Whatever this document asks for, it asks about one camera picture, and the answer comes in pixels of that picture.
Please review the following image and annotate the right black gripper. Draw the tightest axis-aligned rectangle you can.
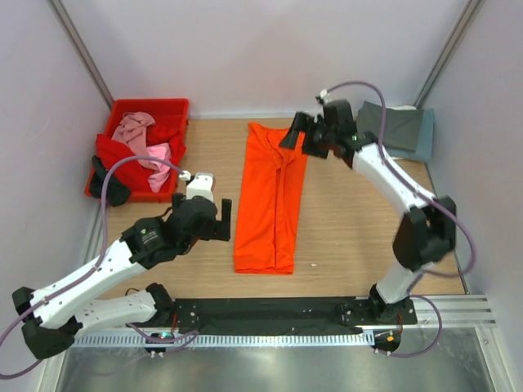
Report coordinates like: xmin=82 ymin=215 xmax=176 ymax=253
xmin=278 ymin=113 xmax=335 ymax=161

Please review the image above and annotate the orange t shirt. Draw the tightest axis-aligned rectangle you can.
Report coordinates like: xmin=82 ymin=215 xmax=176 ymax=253
xmin=233 ymin=122 xmax=307 ymax=274

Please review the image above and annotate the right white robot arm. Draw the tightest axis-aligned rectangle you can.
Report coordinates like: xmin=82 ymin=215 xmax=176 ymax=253
xmin=279 ymin=100 xmax=456 ymax=323

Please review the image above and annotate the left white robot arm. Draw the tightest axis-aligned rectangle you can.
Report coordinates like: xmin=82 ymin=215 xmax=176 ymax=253
xmin=12 ymin=194 xmax=232 ymax=360

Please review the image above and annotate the light pink t shirt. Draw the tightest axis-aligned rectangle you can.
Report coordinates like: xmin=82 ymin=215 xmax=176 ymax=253
xmin=146 ymin=143 xmax=172 ymax=193

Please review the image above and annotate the folded grey t shirt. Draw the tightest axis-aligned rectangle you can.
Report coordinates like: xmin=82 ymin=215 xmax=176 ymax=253
xmin=356 ymin=101 xmax=423 ymax=152

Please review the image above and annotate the folded white t shirt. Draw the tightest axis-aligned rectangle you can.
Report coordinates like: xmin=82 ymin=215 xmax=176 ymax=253
xmin=388 ymin=105 xmax=418 ymax=111

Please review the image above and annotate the black t shirt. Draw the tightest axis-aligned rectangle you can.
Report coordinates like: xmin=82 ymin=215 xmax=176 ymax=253
xmin=87 ymin=155 xmax=131 ymax=207

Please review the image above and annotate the red plastic bin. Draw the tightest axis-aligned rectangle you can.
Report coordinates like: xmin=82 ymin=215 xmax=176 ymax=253
xmin=85 ymin=98 xmax=189 ymax=203

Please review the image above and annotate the folded blue t shirt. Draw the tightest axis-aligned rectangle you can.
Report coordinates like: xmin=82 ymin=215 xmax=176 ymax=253
xmin=384 ymin=109 xmax=435 ymax=163

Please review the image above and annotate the dusty pink t shirt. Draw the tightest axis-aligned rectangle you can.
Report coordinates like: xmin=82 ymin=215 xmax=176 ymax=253
xmin=112 ymin=112 xmax=155 ymax=156

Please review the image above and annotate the red t shirt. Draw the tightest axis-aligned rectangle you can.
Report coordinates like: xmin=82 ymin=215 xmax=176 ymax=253
xmin=96 ymin=123 xmax=186 ymax=194

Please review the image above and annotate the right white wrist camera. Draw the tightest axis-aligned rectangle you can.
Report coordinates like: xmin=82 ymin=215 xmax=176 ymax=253
xmin=315 ymin=89 xmax=330 ymax=106

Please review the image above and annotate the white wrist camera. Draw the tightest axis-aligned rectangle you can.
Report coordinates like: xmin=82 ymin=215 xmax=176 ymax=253
xmin=178 ymin=171 xmax=215 ymax=202
xmin=315 ymin=89 xmax=330 ymax=106

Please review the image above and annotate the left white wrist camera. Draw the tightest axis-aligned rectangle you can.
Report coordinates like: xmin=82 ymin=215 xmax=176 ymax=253
xmin=178 ymin=171 xmax=215 ymax=202

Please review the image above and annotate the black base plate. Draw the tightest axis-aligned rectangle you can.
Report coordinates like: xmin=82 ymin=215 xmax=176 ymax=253
xmin=174 ymin=296 xmax=418 ymax=336

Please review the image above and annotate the grey slotted cable duct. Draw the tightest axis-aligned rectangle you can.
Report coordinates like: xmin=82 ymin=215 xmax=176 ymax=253
xmin=72 ymin=330 xmax=375 ymax=349

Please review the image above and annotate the aluminium frame rail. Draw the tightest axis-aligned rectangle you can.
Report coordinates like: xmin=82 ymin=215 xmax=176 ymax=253
xmin=404 ymin=294 xmax=497 ymax=329

